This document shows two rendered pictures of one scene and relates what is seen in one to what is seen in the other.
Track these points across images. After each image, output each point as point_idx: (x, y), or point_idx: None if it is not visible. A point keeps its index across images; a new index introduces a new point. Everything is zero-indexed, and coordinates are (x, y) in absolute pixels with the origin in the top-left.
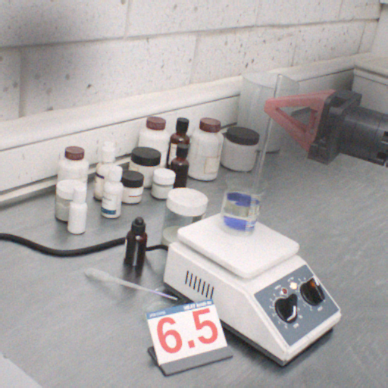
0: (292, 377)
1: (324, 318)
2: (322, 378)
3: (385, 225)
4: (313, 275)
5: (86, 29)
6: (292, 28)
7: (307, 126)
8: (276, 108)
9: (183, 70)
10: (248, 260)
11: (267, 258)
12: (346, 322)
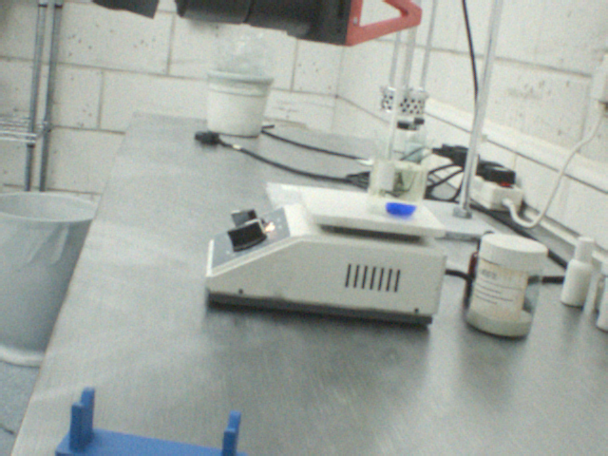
0: (194, 261)
1: (214, 256)
2: (167, 266)
3: None
4: (270, 243)
5: None
6: None
7: (370, 28)
8: (401, 13)
9: None
10: (320, 193)
11: (311, 197)
12: (199, 313)
